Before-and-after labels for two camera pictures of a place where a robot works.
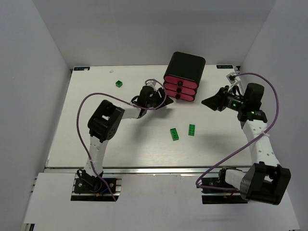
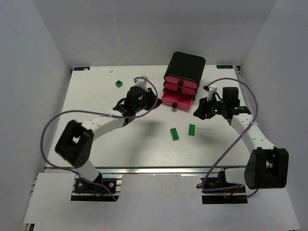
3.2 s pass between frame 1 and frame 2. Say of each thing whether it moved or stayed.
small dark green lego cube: stayed
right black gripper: moved
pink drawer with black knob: stayed
